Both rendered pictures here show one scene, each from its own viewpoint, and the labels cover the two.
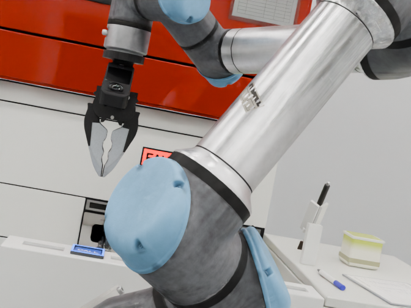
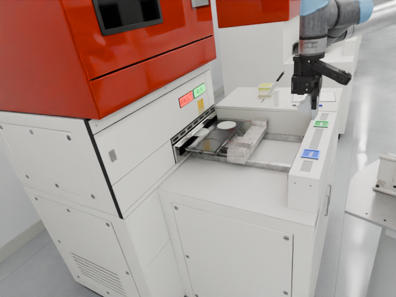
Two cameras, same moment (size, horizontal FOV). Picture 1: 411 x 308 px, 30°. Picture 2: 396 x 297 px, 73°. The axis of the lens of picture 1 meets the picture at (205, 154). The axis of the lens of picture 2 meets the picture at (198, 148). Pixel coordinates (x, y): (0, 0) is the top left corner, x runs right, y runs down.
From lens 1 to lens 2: 1.52 m
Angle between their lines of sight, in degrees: 54
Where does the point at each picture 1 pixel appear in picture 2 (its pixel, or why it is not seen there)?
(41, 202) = (158, 157)
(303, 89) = not seen: outside the picture
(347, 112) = not seen: hidden behind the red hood
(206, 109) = (198, 63)
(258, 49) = (369, 25)
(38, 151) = (147, 134)
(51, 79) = (147, 89)
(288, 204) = not seen: hidden behind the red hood
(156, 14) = (348, 24)
